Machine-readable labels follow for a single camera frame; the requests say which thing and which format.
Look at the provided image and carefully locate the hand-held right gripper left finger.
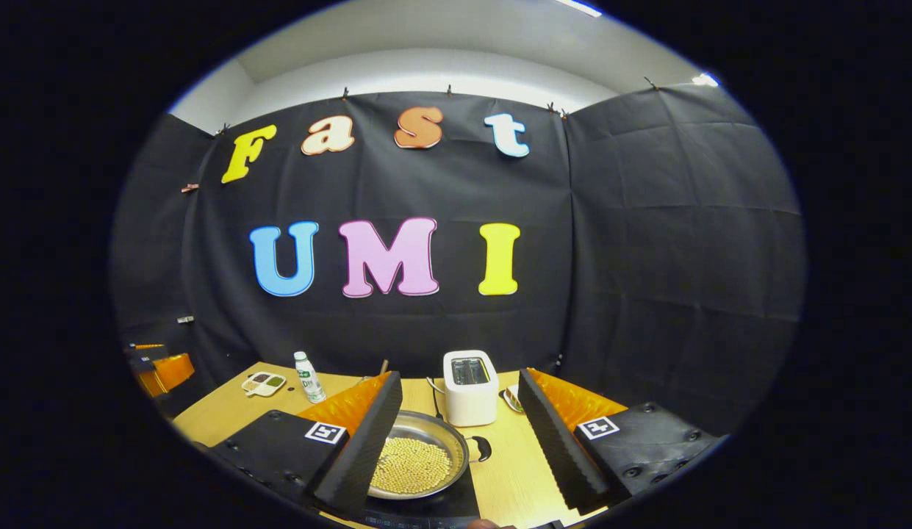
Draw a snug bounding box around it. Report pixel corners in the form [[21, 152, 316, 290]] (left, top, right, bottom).
[[209, 371, 403, 515]]

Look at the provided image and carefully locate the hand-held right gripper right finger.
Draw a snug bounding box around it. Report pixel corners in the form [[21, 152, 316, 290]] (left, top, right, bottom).
[[518, 367, 725, 515]]

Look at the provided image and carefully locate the stainless steel pot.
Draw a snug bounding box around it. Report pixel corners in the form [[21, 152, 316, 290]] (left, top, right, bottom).
[[367, 410, 493, 502]]

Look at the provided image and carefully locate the black induction cooktop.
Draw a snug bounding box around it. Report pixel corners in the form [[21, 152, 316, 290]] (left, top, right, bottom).
[[353, 433, 482, 527]]

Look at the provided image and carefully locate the pile of soybeans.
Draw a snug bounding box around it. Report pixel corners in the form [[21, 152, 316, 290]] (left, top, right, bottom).
[[371, 437, 453, 494]]

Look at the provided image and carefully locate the white drink bottle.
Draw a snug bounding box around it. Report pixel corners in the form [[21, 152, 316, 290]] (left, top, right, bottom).
[[294, 351, 327, 404]]

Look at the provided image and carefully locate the divided white bean tray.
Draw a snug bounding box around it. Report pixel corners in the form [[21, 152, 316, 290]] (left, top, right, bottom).
[[241, 372, 287, 397]]

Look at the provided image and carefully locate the white toaster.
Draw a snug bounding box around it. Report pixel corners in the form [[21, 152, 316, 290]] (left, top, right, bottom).
[[443, 350, 499, 428]]

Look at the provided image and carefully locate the black backdrop cloth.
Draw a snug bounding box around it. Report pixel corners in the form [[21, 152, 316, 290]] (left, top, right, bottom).
[[110, 84, 805, 442]]

